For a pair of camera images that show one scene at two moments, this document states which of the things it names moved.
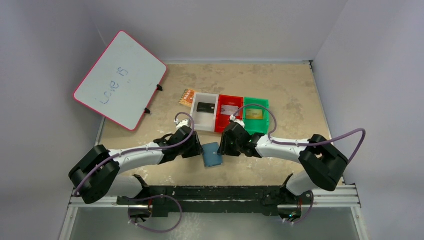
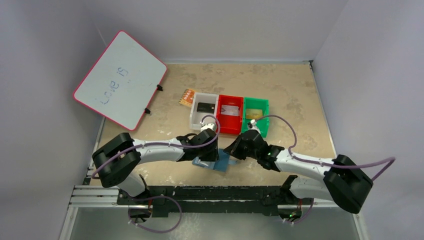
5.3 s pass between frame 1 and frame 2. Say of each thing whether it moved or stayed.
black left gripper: moved
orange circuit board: stayed
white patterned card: stayed
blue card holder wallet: moved
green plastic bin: stayed
